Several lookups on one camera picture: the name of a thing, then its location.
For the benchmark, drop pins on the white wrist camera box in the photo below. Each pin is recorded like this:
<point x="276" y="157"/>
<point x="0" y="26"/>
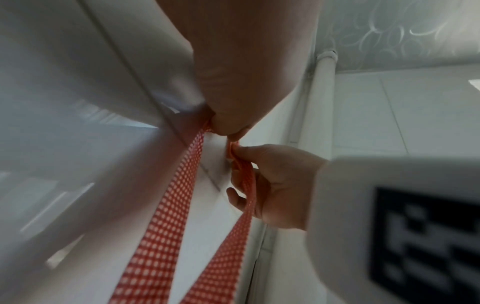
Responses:
<point x="348" y="225"/>

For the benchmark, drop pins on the white vertical pipe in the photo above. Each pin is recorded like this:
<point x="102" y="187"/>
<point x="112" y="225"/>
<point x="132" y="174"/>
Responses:
<point x="318" y="109"/>

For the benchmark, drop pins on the person's right hand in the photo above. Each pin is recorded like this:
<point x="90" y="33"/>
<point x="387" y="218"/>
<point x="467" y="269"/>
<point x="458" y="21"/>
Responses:
<point x="288" y="184"/>

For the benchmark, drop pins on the person's left hand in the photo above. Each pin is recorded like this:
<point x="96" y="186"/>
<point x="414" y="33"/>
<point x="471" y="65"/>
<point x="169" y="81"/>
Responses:
<point x="240" y="59"/>

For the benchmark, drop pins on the white cabinet door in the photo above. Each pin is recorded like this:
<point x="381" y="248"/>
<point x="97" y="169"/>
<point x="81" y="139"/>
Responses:
<point x="63" y="98"/>

